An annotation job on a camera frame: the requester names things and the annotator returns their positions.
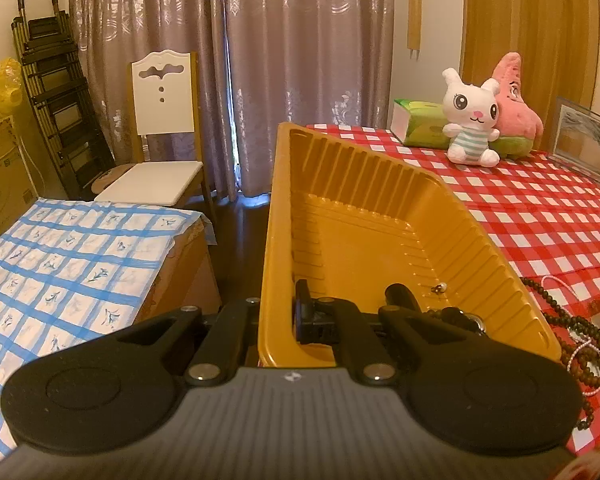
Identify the grey patterned curtain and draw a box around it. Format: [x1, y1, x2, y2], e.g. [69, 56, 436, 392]
[69, 0, 396, 206]

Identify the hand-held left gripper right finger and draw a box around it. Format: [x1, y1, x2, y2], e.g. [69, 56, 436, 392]
[294, 279, 486, 387]

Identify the black bracelet with metal clasp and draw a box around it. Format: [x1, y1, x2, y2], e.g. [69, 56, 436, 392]
[427, 305, 487, 335]

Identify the framed picture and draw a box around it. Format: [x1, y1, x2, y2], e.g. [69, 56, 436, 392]
[547, 96, 600, 186]

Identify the white wooden chair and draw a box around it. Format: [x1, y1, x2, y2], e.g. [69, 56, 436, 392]
[92, 49, 218, 226]

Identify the brown curtain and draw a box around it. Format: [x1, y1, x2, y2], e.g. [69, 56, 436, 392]
[459, 0, 600, 111]

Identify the red checkered tablecloth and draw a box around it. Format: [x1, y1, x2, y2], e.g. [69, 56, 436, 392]
[305, 122, 600, 458]

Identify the wooden wall ornament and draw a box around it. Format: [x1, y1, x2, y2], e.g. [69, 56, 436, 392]
[406, 0, 423, 61]

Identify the pink starfish plush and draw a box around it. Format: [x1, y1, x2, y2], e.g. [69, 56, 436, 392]
[490, 52, 544, 156]

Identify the yellow plastic bag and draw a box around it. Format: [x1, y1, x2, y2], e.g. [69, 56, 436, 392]
[0, 57, 23, 128]

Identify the printed cardboard box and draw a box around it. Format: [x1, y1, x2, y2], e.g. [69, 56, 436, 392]
[0, 115, 46, 256]

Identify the white bead string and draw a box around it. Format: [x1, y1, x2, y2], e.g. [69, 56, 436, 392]
[540, 274, 600, 398]

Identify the dark folding rack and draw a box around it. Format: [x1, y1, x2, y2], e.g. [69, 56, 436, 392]
[11, 0, 116, 201]

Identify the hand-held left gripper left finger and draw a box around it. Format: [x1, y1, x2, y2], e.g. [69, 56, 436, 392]
[110, 297, 262, 387]

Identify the gold plastic tray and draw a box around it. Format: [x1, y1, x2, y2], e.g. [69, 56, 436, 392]
[256, 121, 563, 368]

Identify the blue checkered cloth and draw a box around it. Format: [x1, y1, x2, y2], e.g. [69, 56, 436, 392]
[0, 197, 206, 471]

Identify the pile of dark bead jewelry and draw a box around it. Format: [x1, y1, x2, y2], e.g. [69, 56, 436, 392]
[520, 275, 600, 433]

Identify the green tissue box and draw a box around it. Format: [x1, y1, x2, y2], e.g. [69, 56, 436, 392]
[390, 98, 453, 149]

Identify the white bunny plush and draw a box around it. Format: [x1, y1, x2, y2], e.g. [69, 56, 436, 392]
[441, 67, 501, 167]

